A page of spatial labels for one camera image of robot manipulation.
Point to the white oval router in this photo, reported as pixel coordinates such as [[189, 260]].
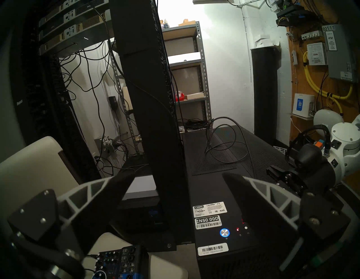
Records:
[[326, 119]]

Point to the white patch panel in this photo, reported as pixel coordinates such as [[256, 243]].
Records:
[[312, 35]]

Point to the beige folding chair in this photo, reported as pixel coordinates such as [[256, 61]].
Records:
[[28, 168]]

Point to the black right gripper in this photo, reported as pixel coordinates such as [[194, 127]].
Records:
[[317, 177]]

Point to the black blue audio mixer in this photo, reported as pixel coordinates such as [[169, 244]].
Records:
[[121, 261]]

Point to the pink plastic bag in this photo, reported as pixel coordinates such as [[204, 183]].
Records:
[[164, 24]]

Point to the flat tan box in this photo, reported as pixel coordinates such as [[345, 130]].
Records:
[[194, 96]]

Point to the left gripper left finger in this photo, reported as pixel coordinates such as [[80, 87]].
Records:
[[84, 202]]

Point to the tall black cylinder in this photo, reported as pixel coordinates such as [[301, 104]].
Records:
[[265, 95]]

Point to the small red parts bin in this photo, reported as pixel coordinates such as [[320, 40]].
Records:
[[179, 97]]

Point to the white box with blue label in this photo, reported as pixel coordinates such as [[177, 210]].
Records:
[[302, 105]]

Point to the black UPS with white lid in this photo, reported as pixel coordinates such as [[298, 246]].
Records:
[[140, 182]]

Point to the grey metal shelf unit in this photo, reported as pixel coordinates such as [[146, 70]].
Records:
[[201, 56]]

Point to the gold mesh rack server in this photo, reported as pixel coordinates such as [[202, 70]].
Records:
[[92, 20], [69, 4]]

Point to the black workstation tower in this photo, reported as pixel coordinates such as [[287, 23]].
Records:
[[213, 191]]

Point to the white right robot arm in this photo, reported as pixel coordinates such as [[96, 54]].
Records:
[[348, 140]]

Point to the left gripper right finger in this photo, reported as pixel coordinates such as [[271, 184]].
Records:
[[275, 208]]

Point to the grey utility box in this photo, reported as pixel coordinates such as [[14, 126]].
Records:
[[341, 56]]

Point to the small white boxes stack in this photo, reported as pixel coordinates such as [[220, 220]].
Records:
[[263, 40]]

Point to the small low cardboard box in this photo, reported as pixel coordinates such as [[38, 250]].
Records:
[[187, 23]]

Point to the small white wall module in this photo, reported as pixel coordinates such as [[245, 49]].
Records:
[[294, 57]]

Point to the white printed paper label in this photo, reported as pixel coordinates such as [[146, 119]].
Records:
[[316, 53]]

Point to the flat white box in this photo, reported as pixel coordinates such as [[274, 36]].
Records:
[[184, 57]]

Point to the grey wall conduit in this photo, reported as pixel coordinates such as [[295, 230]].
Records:
[[253, 3]]

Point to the black network device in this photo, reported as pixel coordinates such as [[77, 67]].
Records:
[[291, 14]]

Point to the black server rack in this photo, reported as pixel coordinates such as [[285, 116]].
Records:
[[146, 84]]

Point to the black wall power adapter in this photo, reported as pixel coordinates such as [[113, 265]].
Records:
[[113, 102]]

